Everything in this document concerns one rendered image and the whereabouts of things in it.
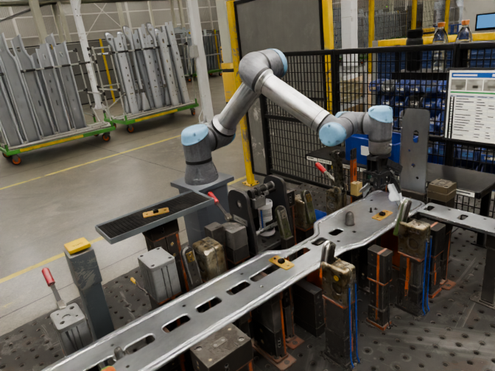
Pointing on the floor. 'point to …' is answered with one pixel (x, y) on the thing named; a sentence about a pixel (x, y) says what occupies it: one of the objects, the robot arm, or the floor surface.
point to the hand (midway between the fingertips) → (382, 202)
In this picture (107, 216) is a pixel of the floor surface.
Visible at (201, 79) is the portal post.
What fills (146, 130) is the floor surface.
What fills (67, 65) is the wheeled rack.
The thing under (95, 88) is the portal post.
